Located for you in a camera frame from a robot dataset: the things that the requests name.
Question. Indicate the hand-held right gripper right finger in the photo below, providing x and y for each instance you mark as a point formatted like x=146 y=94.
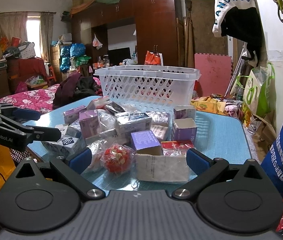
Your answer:
x=197 y=161

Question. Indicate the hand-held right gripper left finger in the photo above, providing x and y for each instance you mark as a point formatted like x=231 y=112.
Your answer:
x=81 y=160

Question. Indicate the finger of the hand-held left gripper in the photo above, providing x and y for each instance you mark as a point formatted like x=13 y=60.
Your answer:
x=49 y=134
x=27 y=114

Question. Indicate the pink purple box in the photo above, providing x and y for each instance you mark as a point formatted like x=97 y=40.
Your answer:
x=88 y=124

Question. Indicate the white pink printed packet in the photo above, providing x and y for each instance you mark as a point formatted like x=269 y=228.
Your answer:
x=160 y=133

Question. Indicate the violet box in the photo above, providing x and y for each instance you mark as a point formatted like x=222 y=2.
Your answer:
x=146 y=142

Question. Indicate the white plastic basket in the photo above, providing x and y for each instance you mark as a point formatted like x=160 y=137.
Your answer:
x=146 y=87

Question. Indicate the pink floral blanket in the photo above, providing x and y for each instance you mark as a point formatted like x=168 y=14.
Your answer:
x=29 y=100

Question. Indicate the black white patterned box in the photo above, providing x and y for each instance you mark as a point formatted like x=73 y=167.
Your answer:
x=64 y=143

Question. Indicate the light purple box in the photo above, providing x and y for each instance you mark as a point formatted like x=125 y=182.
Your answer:
x=74 y=114

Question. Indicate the open purple box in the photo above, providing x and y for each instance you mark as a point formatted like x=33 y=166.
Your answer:
x=184 y=131
x=184 y=112

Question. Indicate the white cardboard box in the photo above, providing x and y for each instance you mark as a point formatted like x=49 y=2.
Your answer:
x=161 y=167

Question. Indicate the red cloth covered furniture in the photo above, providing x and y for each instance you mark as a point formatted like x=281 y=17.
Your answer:
x=29 y=70

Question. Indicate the red plastic stool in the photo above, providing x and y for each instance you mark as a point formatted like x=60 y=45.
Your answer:
x=52 y=73

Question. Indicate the dark purple clothes pile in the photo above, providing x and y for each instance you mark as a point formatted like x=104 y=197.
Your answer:
x=74 y=88

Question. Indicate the yellow cloth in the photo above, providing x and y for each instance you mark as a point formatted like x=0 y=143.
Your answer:
x=206 y=106

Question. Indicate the clear wrapped purple packet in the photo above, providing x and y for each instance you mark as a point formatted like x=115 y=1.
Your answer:
x=159 y=118

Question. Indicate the dark shiny pouch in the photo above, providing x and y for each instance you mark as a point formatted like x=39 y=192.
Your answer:
x=114 y=108

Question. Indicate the floral cloth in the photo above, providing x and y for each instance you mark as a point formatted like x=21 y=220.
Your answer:
x=234 y=111

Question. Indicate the grey box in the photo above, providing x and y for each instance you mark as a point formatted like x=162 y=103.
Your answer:
x=132 y=123

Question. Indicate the white floral box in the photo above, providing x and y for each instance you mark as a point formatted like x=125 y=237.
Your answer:
x=27 y=51

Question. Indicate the brown paper bag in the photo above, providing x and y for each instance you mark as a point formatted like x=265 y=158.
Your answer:
x=264 y=132

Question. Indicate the blue plastic bags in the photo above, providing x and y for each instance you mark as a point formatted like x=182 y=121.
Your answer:
x=72 y=55

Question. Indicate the beige curtain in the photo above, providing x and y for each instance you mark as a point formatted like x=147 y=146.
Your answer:
x=11 y=26
x=46 y=36

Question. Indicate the pink foam mat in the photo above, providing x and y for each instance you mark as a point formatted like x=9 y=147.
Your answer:
x=212 y=75

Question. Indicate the green white shopping bag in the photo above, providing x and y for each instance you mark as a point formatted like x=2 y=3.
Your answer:
x=259 y=92

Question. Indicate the metal poles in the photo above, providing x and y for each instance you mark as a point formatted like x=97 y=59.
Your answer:
x=236 y=70

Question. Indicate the white hanging plastic bag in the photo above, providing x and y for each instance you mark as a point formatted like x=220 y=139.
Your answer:
x=97 y=42

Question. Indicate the black monitor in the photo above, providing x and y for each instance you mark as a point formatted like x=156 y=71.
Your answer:
x=119 y=56

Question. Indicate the orange bag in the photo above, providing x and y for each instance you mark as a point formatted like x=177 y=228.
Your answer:
x=153 y=58

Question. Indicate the brown wooden board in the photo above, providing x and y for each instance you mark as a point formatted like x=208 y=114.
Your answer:
x=207 y=27

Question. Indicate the brown wooden wardrobe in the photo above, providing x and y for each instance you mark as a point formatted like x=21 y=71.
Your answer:
x=154 y=20

